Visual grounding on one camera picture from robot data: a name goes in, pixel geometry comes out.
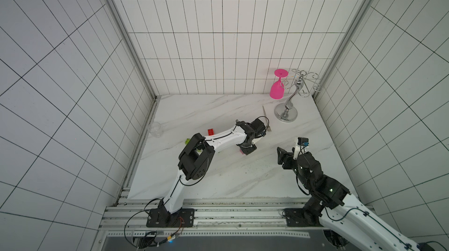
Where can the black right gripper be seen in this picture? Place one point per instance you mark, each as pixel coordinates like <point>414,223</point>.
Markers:
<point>287,158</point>

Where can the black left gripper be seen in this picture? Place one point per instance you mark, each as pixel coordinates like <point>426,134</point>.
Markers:
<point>248,151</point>

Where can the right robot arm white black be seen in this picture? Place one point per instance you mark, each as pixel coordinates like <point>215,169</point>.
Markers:
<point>333,206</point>

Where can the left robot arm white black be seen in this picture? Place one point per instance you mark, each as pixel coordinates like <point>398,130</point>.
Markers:
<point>194,162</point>

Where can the silver fork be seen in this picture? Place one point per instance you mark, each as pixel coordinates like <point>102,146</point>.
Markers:
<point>268,128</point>

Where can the chrome glass holder stand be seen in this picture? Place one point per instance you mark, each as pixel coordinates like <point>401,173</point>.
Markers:
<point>305,83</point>

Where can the pink wine glass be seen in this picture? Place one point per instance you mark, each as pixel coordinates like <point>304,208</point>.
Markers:
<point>278,88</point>

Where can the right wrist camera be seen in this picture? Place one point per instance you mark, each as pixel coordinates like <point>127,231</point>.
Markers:
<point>303,142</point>

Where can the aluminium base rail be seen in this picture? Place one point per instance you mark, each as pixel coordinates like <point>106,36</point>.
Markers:
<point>214,213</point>

